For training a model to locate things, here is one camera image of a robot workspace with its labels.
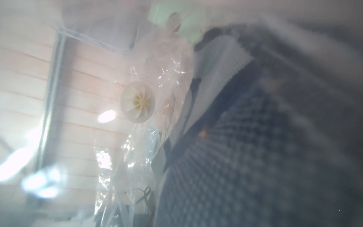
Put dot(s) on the clear plastic vacuum bag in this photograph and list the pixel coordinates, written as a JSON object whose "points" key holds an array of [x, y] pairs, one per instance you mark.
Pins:
{"points": [[69, 156]]}

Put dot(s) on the grey navy plaid blanket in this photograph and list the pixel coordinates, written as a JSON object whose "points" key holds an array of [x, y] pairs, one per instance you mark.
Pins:
{"points": [[262, 141]]}

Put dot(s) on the white round bag valve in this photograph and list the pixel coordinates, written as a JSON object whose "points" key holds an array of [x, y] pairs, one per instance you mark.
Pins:
{"points": [[137, 102]]}

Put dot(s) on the green pen holder cup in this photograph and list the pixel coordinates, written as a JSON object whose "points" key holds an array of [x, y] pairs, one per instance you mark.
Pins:
{"points": [[182, 18]]}

